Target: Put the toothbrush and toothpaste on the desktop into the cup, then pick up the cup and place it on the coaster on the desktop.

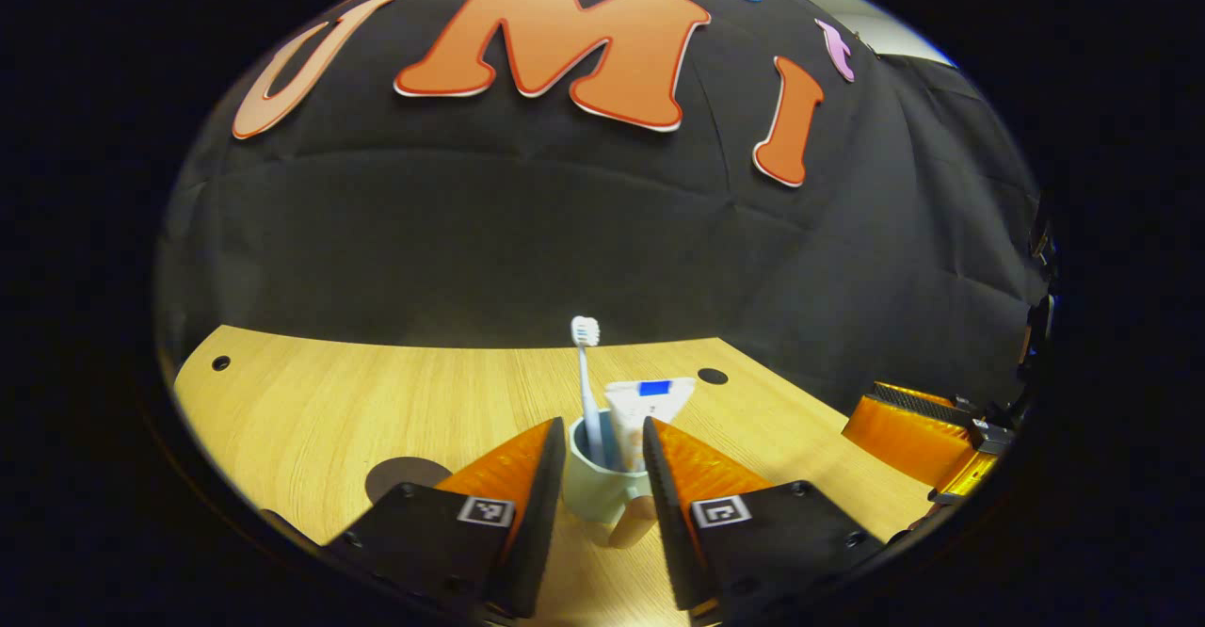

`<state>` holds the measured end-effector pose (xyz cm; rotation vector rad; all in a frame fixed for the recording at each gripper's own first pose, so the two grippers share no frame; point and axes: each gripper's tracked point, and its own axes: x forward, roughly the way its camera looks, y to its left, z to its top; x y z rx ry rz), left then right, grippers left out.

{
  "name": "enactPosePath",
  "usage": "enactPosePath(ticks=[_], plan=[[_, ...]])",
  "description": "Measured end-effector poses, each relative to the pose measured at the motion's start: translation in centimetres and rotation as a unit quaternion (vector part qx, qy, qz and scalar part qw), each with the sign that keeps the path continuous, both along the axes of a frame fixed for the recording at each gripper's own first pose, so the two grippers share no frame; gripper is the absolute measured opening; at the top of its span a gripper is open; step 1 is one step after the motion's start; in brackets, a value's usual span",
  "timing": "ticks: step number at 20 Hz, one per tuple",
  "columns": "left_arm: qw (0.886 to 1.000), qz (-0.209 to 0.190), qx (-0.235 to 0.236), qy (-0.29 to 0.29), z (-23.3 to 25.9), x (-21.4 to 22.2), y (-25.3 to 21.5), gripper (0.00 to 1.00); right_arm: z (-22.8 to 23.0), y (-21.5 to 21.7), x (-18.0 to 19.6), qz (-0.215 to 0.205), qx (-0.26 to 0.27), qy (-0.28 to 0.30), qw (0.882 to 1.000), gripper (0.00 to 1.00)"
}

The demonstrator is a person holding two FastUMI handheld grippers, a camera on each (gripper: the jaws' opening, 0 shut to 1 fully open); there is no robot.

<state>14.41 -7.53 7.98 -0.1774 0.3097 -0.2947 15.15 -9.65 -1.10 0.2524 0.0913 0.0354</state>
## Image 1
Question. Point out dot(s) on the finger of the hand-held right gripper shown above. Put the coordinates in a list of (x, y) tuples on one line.
[(904, 439)]

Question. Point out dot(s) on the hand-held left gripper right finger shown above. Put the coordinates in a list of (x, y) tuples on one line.
[(668, 533)]

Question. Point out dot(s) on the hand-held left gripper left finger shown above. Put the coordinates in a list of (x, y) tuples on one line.
[(541, 514)]

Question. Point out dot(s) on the white toothpaste tube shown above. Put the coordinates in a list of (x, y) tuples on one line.
[(631, 420)]

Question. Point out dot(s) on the white toothbrush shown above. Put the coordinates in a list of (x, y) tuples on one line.
[(588, 401)]

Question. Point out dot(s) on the dark round coaster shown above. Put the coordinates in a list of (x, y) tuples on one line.
[(405, 472)]

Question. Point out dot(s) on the wooden desktop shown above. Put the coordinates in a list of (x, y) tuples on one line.
[(329, 401)]

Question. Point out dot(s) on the black backdrop cloth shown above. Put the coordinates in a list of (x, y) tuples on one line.
[(471, 232)]

